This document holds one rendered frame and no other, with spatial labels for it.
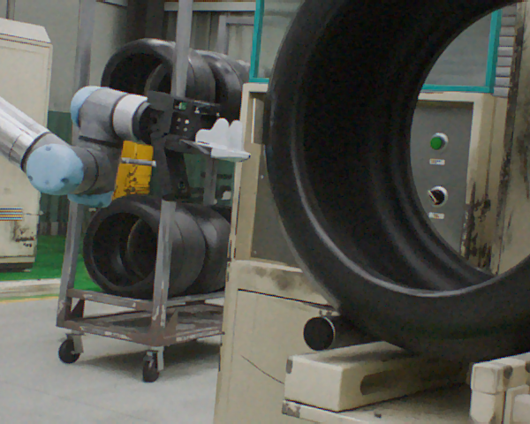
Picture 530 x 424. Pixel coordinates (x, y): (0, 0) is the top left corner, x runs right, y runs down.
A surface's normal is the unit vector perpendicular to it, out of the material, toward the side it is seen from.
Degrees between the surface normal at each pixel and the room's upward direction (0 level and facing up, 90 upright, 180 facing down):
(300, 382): 90
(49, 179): 90
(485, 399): 90
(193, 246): 79
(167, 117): 90
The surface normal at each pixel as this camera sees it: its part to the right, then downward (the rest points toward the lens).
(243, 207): 0.79, 0.11
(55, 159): -0.25, 0.04
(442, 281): -0.52, -0.17
